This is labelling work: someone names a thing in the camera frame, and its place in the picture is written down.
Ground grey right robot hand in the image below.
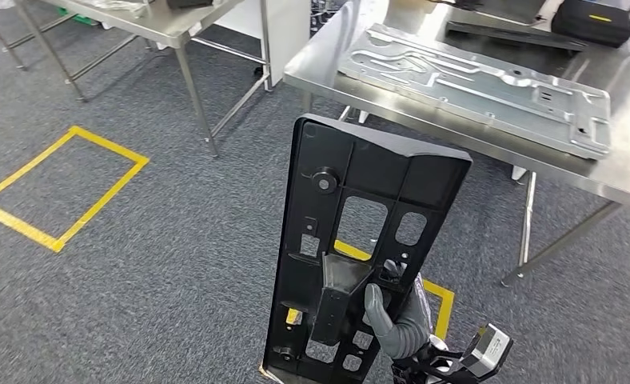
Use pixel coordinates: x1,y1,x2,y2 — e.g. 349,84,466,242
364,259,433,361

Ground black plastic panel part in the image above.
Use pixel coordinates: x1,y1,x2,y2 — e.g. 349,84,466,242
444,19,590,53
261,114,474,384

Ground steel workbench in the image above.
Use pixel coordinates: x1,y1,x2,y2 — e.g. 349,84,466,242
282,0,630,289

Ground stamped grey metal plate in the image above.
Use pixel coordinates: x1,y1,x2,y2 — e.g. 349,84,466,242
337,22,613,162

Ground black zip case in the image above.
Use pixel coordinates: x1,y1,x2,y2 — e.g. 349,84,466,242
550,0,630,50

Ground small steel table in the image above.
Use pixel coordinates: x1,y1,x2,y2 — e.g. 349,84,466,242
0,0,274,158

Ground clear plastic sheet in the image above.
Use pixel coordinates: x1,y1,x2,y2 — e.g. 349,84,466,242
84,0,150,15

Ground green object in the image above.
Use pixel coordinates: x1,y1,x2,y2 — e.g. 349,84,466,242
57,7,99,27

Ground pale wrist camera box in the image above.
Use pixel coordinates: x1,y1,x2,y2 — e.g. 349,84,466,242
460,323,515,379

